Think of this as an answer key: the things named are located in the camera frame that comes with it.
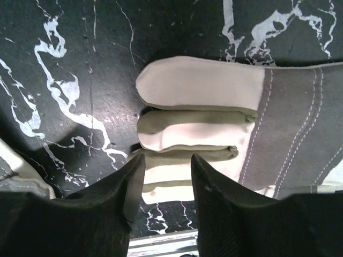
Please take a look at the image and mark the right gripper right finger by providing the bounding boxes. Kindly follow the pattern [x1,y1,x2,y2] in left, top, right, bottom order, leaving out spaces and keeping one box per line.
[191,155,342,256]

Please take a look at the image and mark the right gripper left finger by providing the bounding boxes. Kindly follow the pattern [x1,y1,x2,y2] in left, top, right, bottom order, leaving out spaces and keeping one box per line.
[1,154,145,256]

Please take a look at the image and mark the corner glove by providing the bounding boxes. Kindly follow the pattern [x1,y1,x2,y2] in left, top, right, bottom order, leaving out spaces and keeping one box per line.
[0,140,56,200]

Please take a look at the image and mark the work glove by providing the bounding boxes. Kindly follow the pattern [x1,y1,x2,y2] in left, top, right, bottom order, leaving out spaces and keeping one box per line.
[136,56,342,204]

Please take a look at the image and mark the front aluminium rail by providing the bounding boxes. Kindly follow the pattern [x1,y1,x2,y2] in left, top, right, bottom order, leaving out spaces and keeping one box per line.
[127,230,199,257]

